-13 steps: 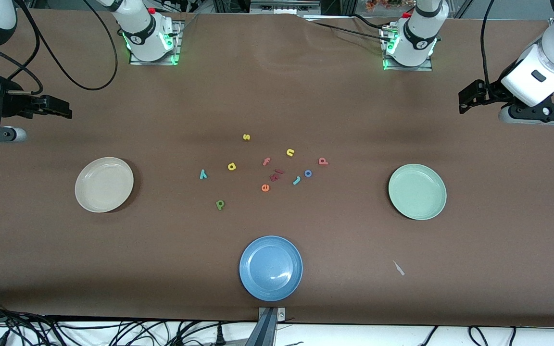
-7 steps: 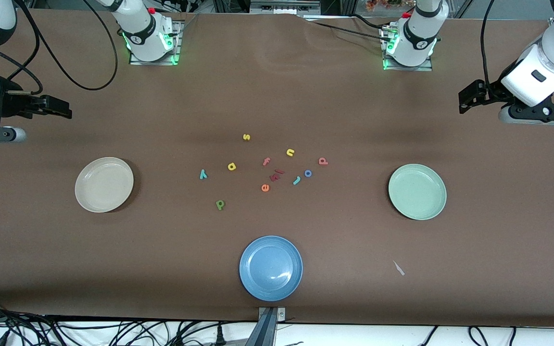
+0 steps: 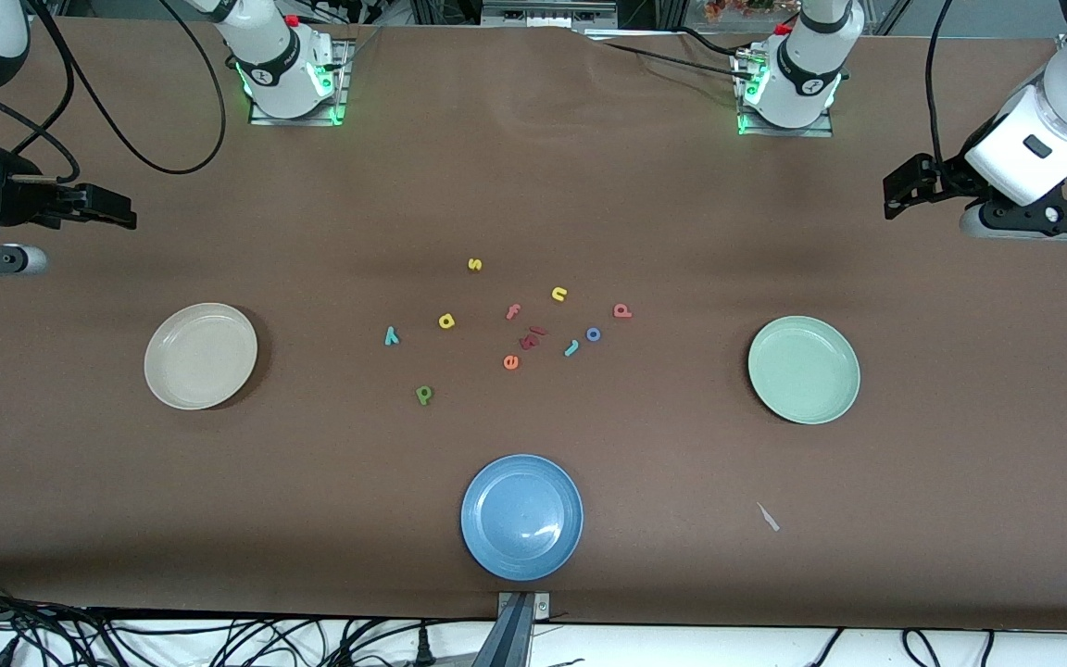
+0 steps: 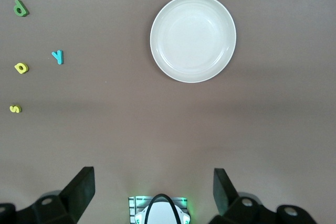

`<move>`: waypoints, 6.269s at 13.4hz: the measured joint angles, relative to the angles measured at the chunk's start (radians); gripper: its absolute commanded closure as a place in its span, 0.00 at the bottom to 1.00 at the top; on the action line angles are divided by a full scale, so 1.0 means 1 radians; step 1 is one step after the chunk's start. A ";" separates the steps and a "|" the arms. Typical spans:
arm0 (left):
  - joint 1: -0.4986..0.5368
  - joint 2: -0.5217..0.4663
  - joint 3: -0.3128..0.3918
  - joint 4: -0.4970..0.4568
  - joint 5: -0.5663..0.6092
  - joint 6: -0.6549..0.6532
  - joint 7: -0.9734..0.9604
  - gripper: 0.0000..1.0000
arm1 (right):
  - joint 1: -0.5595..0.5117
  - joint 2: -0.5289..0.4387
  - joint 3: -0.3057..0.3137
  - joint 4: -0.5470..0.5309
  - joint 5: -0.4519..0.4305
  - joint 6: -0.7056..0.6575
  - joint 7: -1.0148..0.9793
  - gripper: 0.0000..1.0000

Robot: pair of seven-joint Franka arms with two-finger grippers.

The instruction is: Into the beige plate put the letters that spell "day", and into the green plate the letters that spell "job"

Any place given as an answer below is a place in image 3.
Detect beige round plate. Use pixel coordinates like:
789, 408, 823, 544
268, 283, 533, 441
144, 302, 258, 411

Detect light green round plate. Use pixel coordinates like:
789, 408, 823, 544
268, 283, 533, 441
747, 315, 861, 426

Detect orange dried flowers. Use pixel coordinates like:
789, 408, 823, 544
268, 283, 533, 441
705, 0, 775, 21

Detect brown table cover sheet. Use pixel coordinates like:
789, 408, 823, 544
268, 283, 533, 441
0, 14, 1067, 631

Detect blue round plate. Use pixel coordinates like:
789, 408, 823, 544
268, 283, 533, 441
460, 453, 584, 583

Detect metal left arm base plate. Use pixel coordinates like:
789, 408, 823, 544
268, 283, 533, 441
737, 51, 835, 138

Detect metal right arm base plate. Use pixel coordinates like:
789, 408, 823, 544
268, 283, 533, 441
249, 37, 350, 127

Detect black base cable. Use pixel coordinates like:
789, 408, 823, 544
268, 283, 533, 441
671, 25, 749, 57
600, 41, 746, 81

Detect grey metal frame block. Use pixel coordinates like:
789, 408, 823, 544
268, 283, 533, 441
483, 0, 618, 29

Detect black cable bundle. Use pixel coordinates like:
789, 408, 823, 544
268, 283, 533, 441
0, 574, 497, 667

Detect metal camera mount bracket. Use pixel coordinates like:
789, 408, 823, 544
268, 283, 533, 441
496, 591, 551, 667

